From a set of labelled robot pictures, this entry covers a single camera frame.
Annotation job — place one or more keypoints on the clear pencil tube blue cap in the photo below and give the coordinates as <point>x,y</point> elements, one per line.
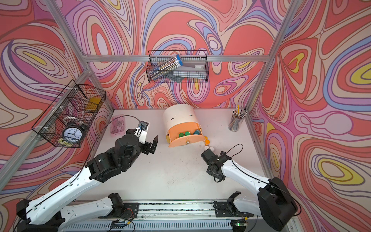
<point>159,70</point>

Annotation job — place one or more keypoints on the yellow object in basket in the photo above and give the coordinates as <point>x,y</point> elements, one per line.
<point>92,105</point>

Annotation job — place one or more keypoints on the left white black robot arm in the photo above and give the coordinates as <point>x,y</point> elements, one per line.
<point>52,212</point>

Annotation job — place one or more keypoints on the pencil holder cup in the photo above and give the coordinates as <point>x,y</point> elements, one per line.
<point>237,117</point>

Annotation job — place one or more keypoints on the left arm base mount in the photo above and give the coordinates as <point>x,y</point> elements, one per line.
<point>126,211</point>

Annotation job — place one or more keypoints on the yellow drawer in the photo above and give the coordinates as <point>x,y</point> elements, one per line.
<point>168,139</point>

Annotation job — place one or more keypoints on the pink plastic case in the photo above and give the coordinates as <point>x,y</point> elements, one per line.
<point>117,124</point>

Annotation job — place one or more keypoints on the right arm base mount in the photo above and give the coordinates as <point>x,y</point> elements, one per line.
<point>227,208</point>

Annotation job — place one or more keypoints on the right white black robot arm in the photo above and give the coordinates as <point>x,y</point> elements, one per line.
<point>274,203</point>

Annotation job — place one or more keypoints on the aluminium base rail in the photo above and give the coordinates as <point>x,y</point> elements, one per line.
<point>172,216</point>

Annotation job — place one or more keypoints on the cream round drawer cabinet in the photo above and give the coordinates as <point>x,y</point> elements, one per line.
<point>178,114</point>

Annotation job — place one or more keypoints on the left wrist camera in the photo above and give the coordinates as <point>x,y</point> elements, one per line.
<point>141,131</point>

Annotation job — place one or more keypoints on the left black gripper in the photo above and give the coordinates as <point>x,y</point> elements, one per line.
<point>147,148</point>

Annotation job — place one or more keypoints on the green circuit board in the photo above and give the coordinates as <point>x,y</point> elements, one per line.
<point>119,224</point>

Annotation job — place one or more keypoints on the black wire basket left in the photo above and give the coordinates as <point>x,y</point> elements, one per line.
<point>71,115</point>

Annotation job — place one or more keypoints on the black wire basket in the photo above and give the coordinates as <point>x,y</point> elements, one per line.
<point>186,55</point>
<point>71,115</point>

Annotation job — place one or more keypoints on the orange top drawer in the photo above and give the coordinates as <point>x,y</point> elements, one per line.
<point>177,141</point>

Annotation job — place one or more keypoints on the black wire basket back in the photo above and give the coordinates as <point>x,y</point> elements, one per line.
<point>186,55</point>

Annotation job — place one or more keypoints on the grey box in basket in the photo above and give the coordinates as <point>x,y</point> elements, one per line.
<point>191,69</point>

